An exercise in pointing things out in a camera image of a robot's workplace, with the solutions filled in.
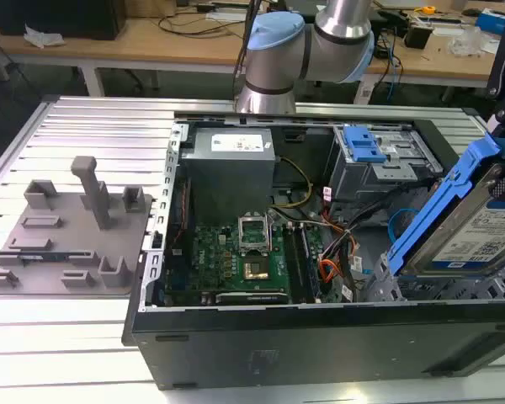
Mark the hanging blue cable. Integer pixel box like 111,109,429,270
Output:
380,35,405,102

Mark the crumpled white paper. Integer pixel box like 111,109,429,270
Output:
23,24,65,47

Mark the green motherboard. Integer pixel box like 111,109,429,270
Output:
164,184,350,306

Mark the red yellow wire bunch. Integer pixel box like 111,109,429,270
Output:
318,258,344,294

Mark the thin orange wire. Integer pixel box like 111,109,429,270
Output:
340,229,363,264

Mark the hard disk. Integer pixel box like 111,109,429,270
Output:
382,134,505,277

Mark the metal drive cage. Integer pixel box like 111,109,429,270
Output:
326,124,443,215

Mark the black wire bundle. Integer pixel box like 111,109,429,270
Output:
319,178,441,270

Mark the black graphics card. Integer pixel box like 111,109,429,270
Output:
201,290,290,306

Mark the gray parts rack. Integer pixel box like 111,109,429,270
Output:
0,155,155,295

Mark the blue plastic cage latch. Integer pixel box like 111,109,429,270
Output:
343,125,386,163

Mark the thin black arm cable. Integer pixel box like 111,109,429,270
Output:
231,0,264,100

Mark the locking lever wire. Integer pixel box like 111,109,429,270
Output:
267,208,276,256

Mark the wooden desk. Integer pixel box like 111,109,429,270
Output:
0,8,253,100
359,6,505,104

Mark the blue cardboard box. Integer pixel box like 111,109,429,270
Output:
475,10,505,37

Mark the yellow black power cable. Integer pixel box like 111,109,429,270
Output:
273,156,313,210

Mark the CPU socket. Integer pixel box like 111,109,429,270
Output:
242,259,273,282

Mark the blue disk data wire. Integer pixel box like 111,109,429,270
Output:
387,206,420,256

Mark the RAM stick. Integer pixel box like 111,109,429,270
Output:
0,251,94,263

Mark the gray power supply unit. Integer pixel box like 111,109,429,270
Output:
179,127,275,220

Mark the black PC case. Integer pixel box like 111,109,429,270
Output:
121,109,505,391

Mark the metal socket cover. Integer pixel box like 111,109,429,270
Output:
237,214,270,254

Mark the RAM slot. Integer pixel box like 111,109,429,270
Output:
283,226,301,305
303,226,322,303
298,226,316,304
290,226,310,305

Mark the large black box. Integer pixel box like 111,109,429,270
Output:
0,0,127,41

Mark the clear plastic bag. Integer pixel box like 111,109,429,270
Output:
449,27,496,56

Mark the small black box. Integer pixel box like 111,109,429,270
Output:
405,20,433,48

